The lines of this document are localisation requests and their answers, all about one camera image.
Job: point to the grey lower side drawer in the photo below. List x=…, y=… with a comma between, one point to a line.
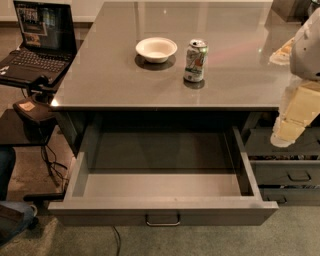
x=292, y=197

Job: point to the black laptop stand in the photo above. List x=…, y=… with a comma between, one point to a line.
x=30, y=122

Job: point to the grey upper side drawer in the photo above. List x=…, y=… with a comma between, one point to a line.
x=262, y=142

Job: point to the white bowl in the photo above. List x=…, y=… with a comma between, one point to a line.
x=156, y=49

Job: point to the open grey top drawer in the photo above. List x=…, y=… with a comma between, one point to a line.
x=127, y=170

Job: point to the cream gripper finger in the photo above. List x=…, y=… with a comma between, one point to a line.
x=299, y=106

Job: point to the grey middle side drawer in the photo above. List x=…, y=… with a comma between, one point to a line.
x=286, y=172

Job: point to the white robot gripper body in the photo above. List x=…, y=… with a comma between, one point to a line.
x=307, y=53

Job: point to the black laptop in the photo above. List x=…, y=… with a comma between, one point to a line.
x=48, y=44

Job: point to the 7up soda can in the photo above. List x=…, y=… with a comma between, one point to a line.
x=195, y=59

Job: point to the metal drawer handle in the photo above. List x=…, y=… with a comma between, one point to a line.
x=162, y=220

